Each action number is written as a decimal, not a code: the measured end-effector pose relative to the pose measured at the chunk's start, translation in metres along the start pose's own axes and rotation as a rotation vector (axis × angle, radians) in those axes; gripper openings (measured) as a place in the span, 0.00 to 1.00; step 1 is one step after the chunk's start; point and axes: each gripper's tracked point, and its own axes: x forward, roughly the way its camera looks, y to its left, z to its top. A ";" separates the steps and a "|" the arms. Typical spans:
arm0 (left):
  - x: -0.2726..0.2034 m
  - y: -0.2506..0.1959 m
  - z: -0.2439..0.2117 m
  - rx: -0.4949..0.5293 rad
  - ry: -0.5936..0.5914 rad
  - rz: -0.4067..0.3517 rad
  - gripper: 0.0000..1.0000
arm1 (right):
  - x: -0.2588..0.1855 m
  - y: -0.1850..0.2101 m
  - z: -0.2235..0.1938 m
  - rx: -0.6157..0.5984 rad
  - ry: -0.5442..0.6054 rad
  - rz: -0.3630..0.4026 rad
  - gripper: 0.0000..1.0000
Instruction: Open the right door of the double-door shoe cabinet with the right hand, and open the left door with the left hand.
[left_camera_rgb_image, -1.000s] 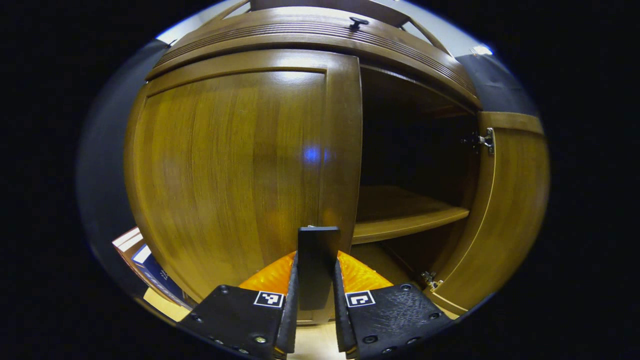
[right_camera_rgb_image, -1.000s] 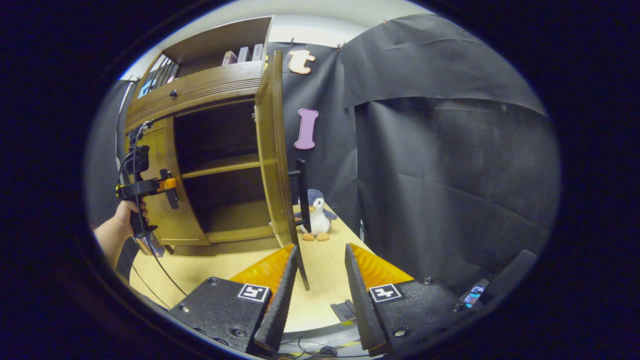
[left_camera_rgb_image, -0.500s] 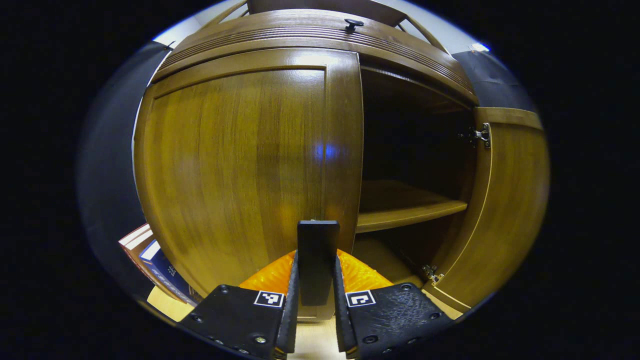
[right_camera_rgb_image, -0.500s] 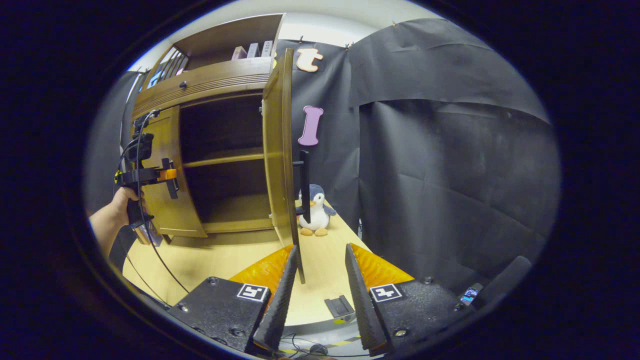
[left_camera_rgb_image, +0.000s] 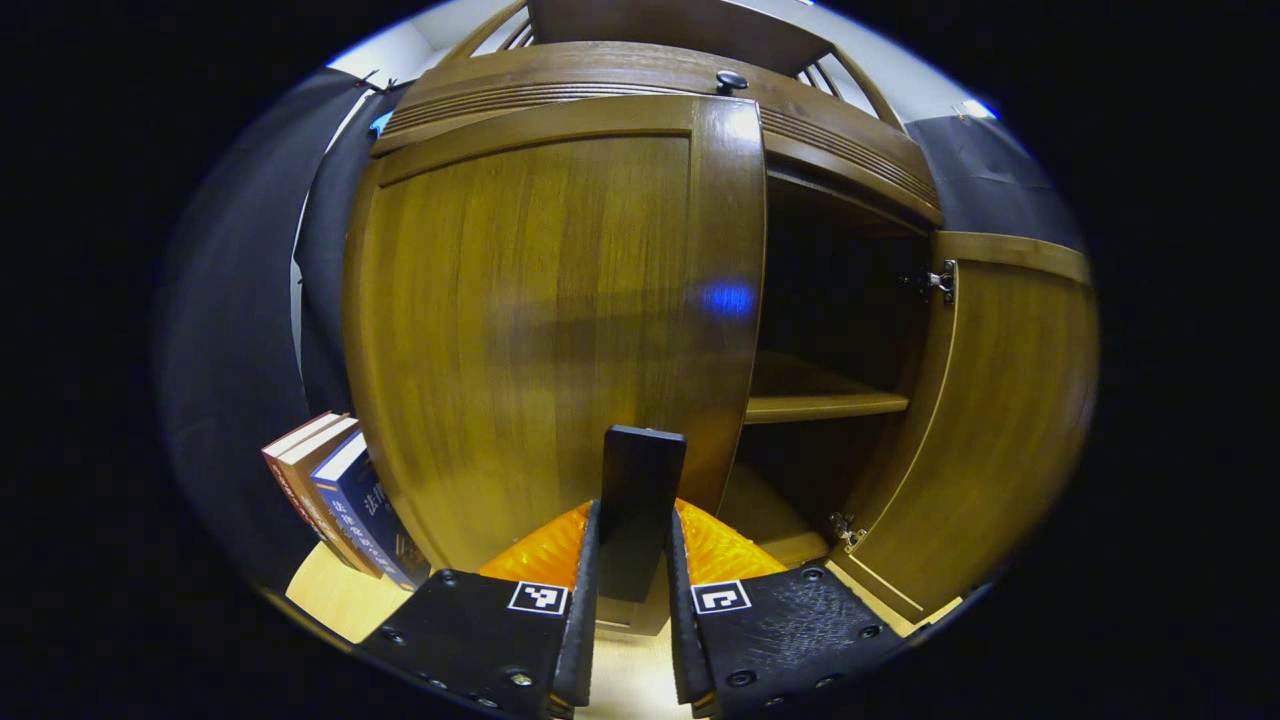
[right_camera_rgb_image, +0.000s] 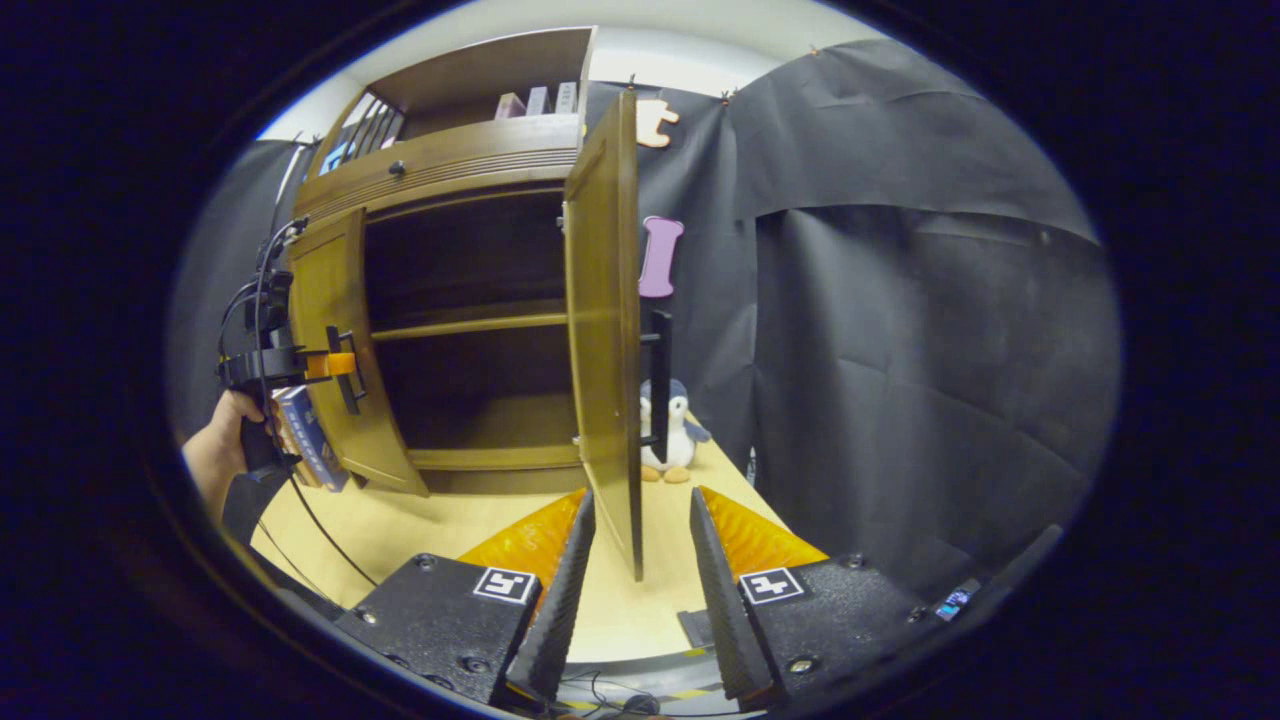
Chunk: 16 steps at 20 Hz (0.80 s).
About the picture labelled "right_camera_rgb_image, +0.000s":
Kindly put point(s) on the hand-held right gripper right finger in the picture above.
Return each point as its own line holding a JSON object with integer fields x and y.
{"x": 725, "y": 620}

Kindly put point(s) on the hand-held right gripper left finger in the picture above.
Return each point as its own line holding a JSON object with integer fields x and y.
{"x": 560, "y": 610}

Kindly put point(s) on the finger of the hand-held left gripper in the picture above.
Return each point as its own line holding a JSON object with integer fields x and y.
{"x": 330, "y": 365}

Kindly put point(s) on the wooden cabinet door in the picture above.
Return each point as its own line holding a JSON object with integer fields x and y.
{"x": 330, "y": 280}
{"x": 605, "y": 350}

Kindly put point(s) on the wooden double-door shoe cabinet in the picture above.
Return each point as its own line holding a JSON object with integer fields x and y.
{"x": 450, "y": 160}

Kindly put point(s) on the wooden inner cabinet shelf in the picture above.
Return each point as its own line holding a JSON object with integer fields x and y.
{"x": 470, "y": 325}

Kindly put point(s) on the blue cover book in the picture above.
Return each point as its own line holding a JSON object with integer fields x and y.
{"x": 308, "y": 440}

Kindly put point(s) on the penguin plush toy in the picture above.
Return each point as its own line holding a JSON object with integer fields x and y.
{"x": 682, "y": 435}

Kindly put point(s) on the black backdrop cloth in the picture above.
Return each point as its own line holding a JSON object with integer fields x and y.
{"x": 900, "y": 350}

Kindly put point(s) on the thin white book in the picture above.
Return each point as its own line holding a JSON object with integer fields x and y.
{"x": 538, "y": 100}

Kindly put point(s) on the white book with dark print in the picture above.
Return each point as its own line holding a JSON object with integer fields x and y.
{"x": 566, "y": 97}

